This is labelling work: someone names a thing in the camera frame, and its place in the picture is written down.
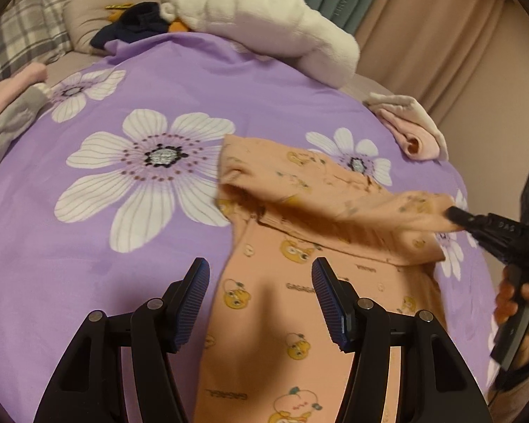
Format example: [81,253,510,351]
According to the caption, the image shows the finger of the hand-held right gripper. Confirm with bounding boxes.
[443,205,509,252]

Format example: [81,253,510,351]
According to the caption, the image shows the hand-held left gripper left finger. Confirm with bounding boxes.
[33,258,211,423]

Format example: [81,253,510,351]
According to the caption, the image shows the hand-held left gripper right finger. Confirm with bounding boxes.
[311,258,490,423]

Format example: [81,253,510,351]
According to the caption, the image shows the orange cartoon print garment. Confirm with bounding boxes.
[194,134,463,423]

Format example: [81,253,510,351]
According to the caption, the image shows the person's right forearm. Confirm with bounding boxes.
[489,332,529,423]

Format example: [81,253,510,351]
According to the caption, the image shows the person's right hand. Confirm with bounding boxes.
[494,268,529,331]

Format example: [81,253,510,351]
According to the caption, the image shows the rolled pink garment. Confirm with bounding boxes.
[381,108,439,160]

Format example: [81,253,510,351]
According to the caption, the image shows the purple floral bedspread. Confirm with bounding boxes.
[0,31,512,423]

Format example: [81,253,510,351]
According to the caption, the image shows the cream garment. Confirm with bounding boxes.
[364,92,449,161]

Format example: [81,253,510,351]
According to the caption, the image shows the beige curtain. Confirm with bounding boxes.
[130,0,529,177]

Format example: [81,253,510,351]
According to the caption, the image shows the folded grey garment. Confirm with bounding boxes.
[0,83,53,186]

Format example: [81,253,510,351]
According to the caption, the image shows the beige bed sheet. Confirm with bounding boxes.
[44,48,397,100]

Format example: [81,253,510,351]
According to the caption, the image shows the folded pink garment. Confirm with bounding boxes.
[0,62,48,135]

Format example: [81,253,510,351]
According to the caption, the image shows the navy cloth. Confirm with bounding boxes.
[90,2,170,51]

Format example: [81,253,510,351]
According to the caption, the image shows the white plush blanket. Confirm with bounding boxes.
[159,0,361,89]

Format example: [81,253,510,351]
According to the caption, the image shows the beige pillow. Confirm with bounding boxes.
[64,0,168,56]

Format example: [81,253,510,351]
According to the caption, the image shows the grey plaid pillow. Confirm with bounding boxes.
[0,0,73,91]

